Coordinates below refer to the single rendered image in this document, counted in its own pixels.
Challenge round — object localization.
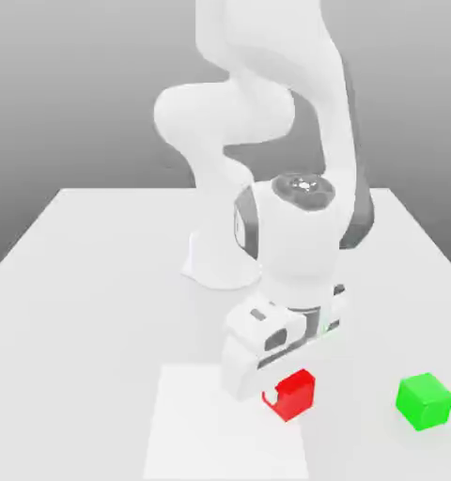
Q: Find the small green cube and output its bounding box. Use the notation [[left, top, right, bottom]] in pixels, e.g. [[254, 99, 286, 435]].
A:
[[395, 372, 451, 432]]

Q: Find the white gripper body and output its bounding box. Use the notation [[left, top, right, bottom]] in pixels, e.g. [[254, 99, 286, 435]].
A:
[[220, 318, 342, 402]]

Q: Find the small red cube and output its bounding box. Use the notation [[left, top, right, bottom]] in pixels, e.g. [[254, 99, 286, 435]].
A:
[[261, 368, 317, 423]]

